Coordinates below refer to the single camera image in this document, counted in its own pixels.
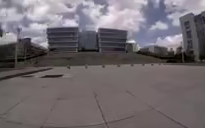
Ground row of bollards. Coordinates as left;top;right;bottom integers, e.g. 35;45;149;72
65;62;165;70

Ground grass slope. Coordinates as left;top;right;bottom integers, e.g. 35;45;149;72
32;51;169;67

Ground grey paved plaza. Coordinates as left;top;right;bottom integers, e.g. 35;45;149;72
0;63;205;128

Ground grey layered building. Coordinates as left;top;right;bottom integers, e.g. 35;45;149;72
46;26;129;54

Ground dark ground grate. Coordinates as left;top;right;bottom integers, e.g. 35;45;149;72
39;73;65;79

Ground distant low buildings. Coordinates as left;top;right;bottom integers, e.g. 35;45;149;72
139;45;176;58

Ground dark raised kerb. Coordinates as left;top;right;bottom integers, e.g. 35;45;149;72
0;66;54;84

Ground pale tall building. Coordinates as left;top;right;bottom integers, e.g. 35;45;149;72
178;7;205;63

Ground long dark building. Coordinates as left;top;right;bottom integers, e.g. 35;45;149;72
0;37;48;64

